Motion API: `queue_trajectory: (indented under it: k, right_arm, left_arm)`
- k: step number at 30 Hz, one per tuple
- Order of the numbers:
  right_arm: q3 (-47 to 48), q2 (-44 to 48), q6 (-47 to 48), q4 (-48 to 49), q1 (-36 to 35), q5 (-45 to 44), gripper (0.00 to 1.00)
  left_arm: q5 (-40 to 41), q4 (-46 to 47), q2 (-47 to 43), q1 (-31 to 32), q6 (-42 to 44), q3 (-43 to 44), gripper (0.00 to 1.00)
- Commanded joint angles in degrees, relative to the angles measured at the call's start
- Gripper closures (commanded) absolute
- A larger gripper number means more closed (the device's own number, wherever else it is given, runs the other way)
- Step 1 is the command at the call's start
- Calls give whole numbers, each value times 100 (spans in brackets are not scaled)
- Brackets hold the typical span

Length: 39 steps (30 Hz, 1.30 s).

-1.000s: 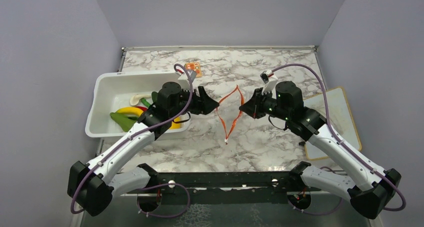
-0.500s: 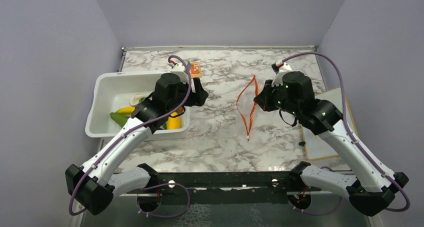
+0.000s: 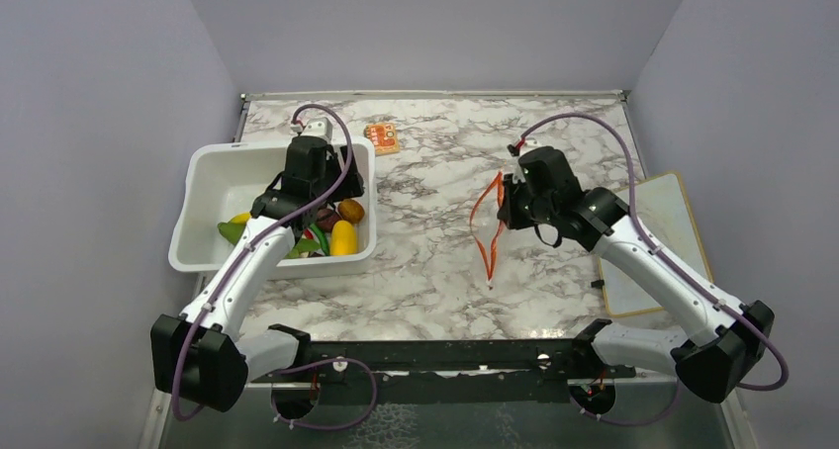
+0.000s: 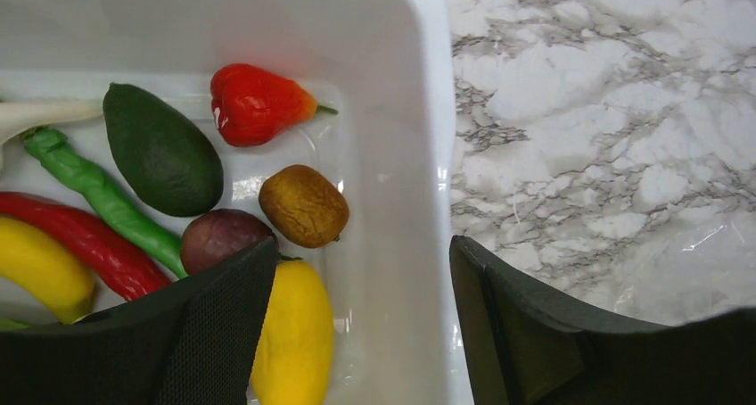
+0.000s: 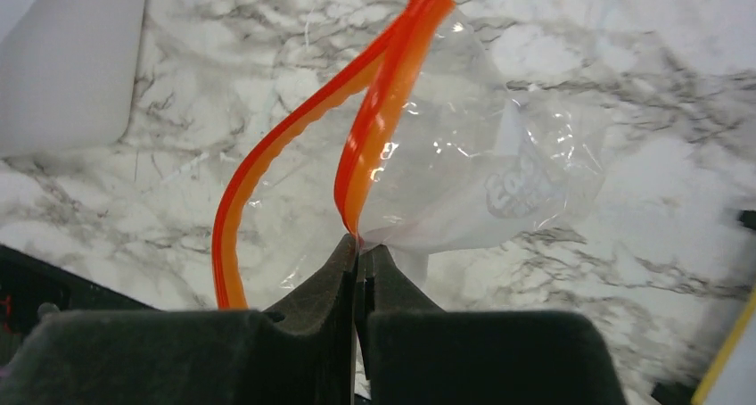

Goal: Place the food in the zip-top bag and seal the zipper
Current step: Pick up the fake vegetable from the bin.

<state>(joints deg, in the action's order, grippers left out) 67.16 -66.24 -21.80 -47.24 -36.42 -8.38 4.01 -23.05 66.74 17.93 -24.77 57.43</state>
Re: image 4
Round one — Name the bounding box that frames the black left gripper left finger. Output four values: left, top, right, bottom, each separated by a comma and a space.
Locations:
1, 239, 278, 404

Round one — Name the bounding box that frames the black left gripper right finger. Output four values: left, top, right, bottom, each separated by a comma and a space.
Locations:
449, 236, 755, 404

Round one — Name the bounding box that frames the clear orange-zipper zip bag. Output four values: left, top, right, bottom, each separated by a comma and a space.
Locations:
572, 211, 755, 326

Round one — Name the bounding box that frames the red bell pepper toy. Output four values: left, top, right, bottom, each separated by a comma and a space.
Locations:
210, 63, 338, 147

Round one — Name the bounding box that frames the yellow mango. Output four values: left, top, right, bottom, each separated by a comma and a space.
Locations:
251, 260, 334, 404

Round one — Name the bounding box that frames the red chili pepper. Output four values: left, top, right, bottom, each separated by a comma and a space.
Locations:
1, 191, 172, 301

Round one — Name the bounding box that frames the purple passion fruit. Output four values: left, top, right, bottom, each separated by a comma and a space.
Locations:
180, 209, 278, 275

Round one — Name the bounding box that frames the yellow banana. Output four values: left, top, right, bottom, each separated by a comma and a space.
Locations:
1, 217, 95, 324

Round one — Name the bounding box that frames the brown kiwi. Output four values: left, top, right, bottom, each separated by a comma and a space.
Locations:
258, 164, 349, 249

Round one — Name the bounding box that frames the dark green avocado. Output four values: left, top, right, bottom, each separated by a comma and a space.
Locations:
103, 83, 225, 218

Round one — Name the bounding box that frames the green leaf vegetable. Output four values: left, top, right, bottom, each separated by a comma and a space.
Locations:
0, 318, 29, 332

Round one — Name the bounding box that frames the green chili pepper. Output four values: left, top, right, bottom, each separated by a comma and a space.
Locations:
21, 126, 187, 278

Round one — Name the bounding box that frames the white mushroom toy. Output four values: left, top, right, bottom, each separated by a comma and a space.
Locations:
1, 99, 103, 169

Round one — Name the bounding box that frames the white plastic bin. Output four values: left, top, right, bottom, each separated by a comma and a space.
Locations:
1, 0, 472, 404

